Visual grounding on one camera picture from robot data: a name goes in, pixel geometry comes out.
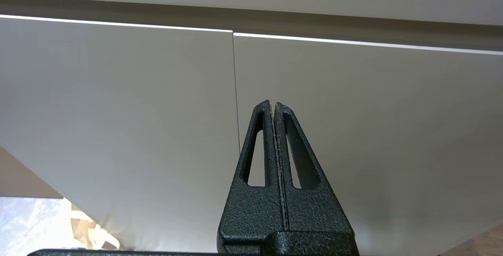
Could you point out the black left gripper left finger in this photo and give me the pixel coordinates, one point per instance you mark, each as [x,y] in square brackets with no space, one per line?
[251,216]

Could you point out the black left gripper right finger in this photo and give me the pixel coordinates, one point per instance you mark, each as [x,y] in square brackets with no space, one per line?
[310,213]

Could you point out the wide white cabinet door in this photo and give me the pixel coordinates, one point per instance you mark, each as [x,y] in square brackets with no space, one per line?
[393,130]

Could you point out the white sideboard cabinet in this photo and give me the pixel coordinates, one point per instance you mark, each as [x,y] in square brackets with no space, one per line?
[275,4]

